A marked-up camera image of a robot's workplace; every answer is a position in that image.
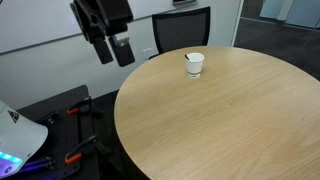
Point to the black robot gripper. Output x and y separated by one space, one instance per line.
98 19

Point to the white paper cup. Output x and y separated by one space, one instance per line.
194 65

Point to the black mesh office chair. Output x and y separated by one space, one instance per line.
182 29

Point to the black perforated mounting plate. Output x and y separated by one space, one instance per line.
65 132

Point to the white wall outlet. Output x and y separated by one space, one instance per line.
147 53

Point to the upper orange-handled black clamp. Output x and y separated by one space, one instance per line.
85 105

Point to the orange-handled black clamp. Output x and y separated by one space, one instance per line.
93 141
85 105

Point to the lower orange-handled black clamp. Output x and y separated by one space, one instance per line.
93 141

